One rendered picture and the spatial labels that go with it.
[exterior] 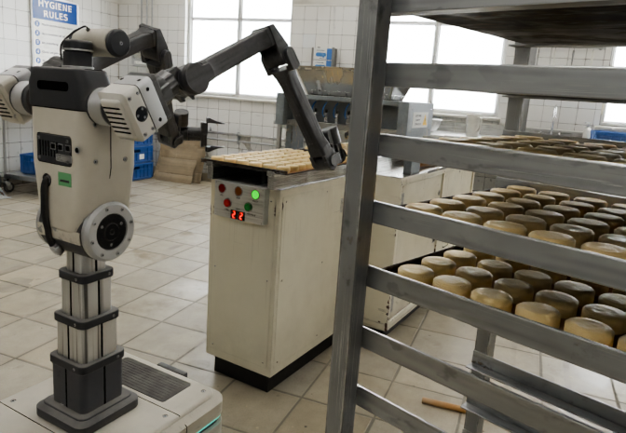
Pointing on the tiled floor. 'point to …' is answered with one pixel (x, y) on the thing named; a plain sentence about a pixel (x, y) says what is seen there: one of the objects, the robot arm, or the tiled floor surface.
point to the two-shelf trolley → (13, 171)
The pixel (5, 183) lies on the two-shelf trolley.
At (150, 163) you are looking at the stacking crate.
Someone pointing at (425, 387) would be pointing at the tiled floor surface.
